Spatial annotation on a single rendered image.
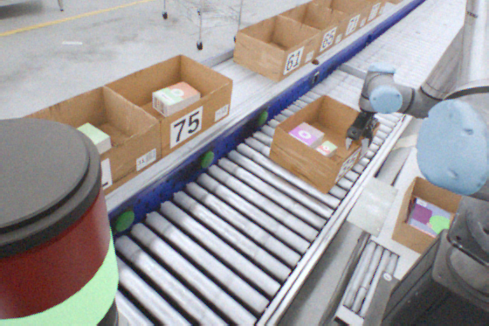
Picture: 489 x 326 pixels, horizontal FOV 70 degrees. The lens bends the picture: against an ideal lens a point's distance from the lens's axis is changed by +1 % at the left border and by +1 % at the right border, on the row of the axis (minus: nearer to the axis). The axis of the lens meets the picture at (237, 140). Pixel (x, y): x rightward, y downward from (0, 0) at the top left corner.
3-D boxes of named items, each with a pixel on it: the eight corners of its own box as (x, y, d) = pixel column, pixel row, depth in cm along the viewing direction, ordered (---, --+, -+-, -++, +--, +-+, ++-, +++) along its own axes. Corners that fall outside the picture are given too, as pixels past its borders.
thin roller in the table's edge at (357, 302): (357, 313, 102) (383, 247, 121) (351, 308, 102) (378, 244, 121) (355, 316, 103) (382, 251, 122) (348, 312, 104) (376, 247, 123)
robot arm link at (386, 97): (416, 96, 107) (406, 79, 117) (379, 86, 107) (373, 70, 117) (401, 121, 113) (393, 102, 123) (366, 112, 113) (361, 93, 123)
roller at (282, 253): (296, 275, 114) (299, 267, 111) (181, 192, 135) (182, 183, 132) (303, 265, 117) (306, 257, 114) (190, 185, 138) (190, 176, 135)
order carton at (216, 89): (161, 160, 121) (160, 121, 111) (107, 122, 133) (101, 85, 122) (230, 114, 147) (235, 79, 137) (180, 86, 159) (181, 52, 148)
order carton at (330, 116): (325, 195, 136) (338, 164, 125) (266, 156, 150) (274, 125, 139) (368, 152, 161) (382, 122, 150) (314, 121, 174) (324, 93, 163)
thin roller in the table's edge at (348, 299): (349, 308, 103) (376, 243, 122) (343, 303, 103) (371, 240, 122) (347, 310, 104) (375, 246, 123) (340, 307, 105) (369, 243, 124)
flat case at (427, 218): (449, 216, 134) (451, 213, 133) (444, 251, 121) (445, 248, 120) (412, 198, 138) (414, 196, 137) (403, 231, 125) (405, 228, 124)
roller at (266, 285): (275, 306, 105) (278, 298, 102) (155, 211, 126) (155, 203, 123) (283, 294, 109) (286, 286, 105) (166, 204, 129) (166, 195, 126)
